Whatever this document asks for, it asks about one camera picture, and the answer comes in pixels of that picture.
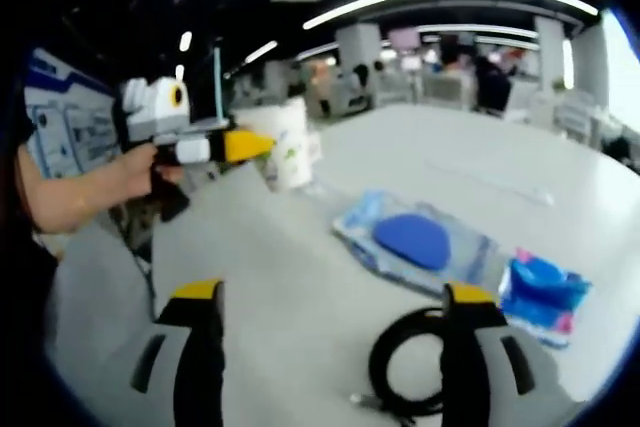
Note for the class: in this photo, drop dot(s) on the small oval ceiling light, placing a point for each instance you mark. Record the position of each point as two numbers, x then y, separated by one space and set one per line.
185 41

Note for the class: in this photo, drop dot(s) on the clear packet with blue oval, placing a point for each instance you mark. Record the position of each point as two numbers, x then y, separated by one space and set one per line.
410 242

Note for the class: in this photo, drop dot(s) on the person's dark clothing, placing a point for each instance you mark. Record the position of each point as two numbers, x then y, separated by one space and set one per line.
20 297

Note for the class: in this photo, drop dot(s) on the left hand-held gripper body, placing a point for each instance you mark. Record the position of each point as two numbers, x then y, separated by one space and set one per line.
150 112

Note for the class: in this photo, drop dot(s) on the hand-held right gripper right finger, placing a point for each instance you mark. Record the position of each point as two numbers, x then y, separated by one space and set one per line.
470 372

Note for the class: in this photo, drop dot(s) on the white pillar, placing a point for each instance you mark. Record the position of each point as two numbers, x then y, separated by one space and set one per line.
548 57
357 62

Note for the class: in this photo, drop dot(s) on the person's left hand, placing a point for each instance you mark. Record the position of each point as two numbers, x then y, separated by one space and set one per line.
135 177

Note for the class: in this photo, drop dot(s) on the short straight ceiling light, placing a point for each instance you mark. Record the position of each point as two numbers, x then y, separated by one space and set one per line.
260 52

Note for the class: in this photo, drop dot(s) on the white table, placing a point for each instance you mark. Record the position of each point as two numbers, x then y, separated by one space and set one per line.
280 267

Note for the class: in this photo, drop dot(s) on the blue and white wall poster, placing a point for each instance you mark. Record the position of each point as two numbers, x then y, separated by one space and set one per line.
75 112

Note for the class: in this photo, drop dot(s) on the neighbouring white desk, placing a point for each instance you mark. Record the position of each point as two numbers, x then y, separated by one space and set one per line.
212 123

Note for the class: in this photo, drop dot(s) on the dark monitor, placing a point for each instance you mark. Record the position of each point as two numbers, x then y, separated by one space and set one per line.
202 87

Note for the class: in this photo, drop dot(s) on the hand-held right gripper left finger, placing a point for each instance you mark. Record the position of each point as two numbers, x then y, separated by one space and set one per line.
200 372

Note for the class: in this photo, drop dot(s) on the light blue lamp pole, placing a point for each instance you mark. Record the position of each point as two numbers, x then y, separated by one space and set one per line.
218 82

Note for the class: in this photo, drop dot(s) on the white paper roll item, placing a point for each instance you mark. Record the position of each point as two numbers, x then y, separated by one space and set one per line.
290 137

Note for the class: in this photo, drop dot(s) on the blue plastic packet item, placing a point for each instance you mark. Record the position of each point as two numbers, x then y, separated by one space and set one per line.
540 292

